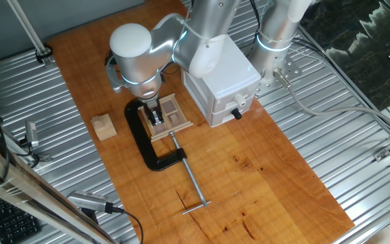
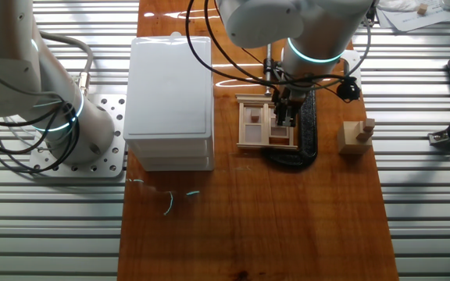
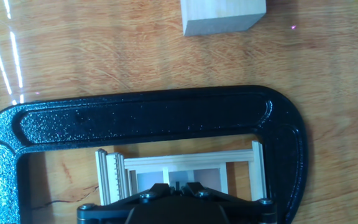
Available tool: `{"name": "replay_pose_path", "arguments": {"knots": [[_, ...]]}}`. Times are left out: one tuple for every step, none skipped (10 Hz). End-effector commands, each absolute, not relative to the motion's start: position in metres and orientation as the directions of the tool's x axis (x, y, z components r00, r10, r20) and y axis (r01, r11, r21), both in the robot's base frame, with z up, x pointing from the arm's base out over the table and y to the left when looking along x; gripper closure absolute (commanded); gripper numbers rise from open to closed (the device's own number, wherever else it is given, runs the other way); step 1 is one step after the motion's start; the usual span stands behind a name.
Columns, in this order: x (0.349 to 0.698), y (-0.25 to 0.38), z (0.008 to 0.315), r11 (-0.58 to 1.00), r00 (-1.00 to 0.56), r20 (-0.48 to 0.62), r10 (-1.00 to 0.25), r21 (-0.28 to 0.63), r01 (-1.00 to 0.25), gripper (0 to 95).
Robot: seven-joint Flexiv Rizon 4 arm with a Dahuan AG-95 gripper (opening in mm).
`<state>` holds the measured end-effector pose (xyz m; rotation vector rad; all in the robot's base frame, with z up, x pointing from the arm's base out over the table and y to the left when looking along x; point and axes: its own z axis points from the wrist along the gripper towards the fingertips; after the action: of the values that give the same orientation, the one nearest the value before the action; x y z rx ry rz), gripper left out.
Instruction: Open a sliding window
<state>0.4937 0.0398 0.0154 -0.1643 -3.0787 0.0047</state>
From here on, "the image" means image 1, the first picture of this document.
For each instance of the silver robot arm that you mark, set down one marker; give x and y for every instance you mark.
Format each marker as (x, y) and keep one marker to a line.
(130, 51)

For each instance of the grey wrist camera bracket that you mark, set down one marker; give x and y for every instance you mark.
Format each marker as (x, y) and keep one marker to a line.
(113, 81)

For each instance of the wooden compartment tray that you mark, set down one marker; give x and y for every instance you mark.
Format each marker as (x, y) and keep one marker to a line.
(178, 126)

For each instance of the orange wooden board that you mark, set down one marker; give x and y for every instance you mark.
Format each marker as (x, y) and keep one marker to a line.
(249, 186)

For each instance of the metal corner bracket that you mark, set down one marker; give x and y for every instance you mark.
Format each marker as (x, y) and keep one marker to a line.
(381, 155)

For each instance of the black C-clamp with steel screw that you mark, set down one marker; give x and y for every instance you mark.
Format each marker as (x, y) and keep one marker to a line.
(141, 135)

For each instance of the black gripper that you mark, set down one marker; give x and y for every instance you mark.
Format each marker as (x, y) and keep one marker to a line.
(151, 105)

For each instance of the black keyboard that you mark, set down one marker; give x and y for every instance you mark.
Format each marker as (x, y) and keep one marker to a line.
(12, 222)

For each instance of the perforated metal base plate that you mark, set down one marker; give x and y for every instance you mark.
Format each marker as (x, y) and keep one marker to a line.
(291, 69)

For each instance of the metal pole with black clamp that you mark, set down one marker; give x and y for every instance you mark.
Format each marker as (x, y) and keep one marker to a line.
(29, 30)

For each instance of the white control box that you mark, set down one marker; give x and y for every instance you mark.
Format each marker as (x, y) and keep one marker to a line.
(229, 78)

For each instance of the pale wooden block puzzle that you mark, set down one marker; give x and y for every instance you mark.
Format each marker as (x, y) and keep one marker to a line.
(103, 128)

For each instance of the dark landscape poster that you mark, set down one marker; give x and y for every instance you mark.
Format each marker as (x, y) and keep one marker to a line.
(367, 51)

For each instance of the large grey camera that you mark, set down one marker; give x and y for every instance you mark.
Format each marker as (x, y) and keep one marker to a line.
(88, 200)

